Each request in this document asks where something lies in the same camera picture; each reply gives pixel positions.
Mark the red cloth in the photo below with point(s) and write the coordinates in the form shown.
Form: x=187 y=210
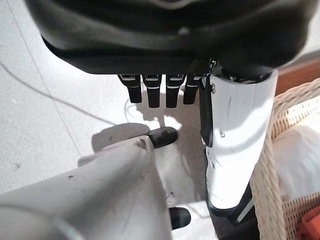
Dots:
x=312 y=225

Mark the silver robot left leg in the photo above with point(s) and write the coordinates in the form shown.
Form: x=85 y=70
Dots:
x=100 y=190

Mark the white cloth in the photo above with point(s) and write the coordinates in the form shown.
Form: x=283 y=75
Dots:
x=300 y=160

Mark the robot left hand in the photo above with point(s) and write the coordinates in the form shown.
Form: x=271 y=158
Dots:
x=160 y=32

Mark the brown wooden stool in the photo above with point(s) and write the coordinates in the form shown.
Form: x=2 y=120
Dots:
x=297 y=77

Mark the cream wicker basket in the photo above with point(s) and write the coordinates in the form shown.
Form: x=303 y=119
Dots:
x=267 y=175

